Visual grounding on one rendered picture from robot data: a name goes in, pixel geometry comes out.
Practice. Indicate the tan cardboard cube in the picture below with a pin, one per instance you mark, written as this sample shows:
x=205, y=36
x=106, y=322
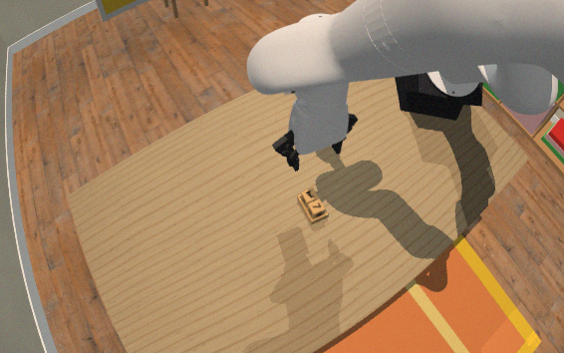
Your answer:
x=316, y=208
x=308, y=196

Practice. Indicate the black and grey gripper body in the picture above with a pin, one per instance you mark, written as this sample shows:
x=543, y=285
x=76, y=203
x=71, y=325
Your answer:
x=323, y=131

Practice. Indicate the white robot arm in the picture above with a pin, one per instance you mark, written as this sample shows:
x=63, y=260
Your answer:
x=379, y=39

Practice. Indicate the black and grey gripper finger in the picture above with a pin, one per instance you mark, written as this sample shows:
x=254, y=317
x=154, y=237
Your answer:
x=284, y=147
x=352, y=120

